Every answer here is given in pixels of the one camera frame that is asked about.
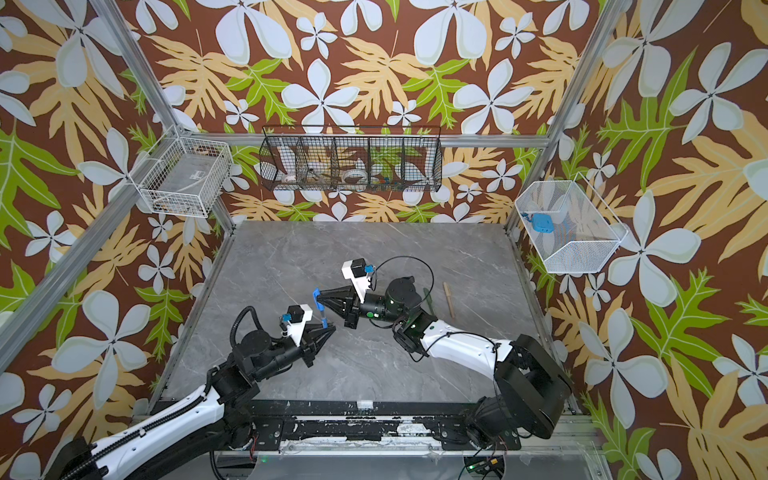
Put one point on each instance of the blue pen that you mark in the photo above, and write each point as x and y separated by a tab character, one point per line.
323	316

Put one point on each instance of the wrist white camera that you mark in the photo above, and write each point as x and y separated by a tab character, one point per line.
359	273
293	322

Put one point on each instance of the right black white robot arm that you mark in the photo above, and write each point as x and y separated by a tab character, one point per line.
531	388

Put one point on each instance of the blue object in basket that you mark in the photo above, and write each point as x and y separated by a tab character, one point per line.
540	222

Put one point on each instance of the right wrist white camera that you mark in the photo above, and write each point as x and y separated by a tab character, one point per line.
359	273

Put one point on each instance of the green pen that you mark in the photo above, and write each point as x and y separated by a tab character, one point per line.
428	300

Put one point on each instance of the blue pen cap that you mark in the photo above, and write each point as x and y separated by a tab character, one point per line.
318	304

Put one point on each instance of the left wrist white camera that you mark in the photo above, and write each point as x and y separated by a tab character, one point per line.
293	322

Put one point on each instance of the beige pen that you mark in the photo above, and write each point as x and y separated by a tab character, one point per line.
448	296

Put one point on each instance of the white wire basket right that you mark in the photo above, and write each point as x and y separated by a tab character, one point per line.
587	230

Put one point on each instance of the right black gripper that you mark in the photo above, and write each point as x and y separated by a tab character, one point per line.
352	303

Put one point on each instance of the white wire basket left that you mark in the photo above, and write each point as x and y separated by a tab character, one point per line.
183	175

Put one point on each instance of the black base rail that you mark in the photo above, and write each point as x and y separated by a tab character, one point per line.
269	425

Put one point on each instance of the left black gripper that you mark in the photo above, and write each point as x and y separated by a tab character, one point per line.
308	343

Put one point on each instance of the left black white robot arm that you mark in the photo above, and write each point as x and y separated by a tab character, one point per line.
214	416

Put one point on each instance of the white wire basket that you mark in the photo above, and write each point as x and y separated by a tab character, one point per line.
587	230
183	175

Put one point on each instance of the black wire basket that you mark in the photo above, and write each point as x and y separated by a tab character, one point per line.
354	158

